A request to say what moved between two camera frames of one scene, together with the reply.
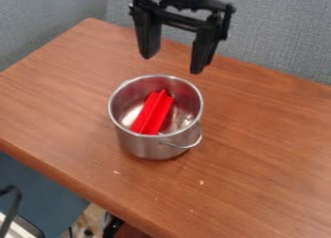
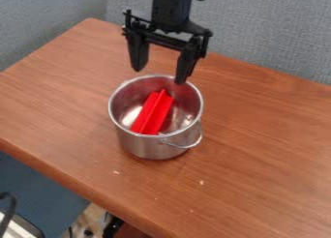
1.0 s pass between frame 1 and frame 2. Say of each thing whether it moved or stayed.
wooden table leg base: stayed
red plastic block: stayed
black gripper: moved
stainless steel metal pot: stayed
